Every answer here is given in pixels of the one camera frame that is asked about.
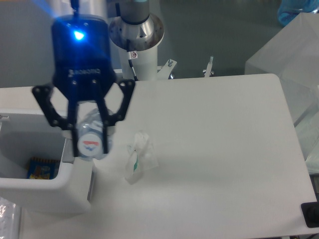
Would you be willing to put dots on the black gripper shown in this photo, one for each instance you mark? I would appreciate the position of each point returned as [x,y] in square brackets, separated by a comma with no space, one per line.
[83,72]

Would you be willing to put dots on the clear plastic bottle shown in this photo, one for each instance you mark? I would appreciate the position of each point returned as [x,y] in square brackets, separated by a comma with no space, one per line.
[90,133]

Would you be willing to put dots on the clear plastic wrapper bag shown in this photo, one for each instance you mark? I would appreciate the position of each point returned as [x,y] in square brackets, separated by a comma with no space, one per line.
[142,157]

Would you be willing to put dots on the white trash can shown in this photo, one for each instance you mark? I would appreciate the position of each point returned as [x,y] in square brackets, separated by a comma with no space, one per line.
[25,134]

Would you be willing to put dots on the yellow blue snack packet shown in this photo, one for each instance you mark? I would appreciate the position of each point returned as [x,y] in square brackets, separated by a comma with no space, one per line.
[40,168]

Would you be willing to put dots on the crinkled clear plastic sheet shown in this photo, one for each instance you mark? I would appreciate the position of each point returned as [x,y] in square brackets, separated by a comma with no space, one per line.
[9,219]

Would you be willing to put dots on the metal clamp screw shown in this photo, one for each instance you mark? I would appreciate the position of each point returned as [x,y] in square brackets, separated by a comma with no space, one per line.
[208,72]

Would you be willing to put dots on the blue plastic bag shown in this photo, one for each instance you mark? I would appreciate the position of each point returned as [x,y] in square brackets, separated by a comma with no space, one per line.
[289,9]

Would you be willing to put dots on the black device at edge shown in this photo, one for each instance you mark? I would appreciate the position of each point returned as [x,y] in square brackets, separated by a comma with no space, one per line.
[310,212]

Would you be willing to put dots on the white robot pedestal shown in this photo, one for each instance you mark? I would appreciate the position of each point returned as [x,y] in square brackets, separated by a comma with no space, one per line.
[144,62]

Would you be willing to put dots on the white pedestal bracket right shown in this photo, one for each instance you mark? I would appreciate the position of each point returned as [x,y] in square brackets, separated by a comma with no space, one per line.
[167,70]

